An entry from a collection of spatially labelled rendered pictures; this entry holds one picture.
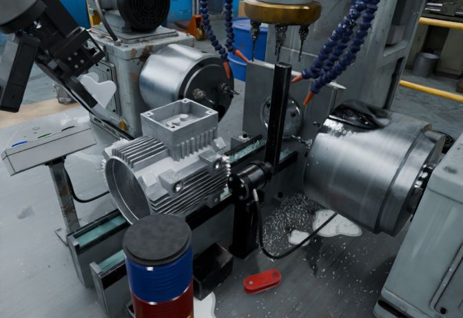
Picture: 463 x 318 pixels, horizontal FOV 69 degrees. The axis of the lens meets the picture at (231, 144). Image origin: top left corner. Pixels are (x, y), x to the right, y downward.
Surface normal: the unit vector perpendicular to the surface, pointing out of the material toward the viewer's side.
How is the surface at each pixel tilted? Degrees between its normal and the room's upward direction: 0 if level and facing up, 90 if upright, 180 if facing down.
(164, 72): 51
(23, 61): 88
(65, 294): 0
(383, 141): 36
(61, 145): 57
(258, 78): 90
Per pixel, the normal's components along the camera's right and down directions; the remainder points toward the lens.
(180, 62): -0.33, -0.55
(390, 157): -0.47, -0.33
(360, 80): -0.69, 0.35
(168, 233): 0.04, -0.86
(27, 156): 0.63, -0.15
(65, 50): 0.73, 0.37
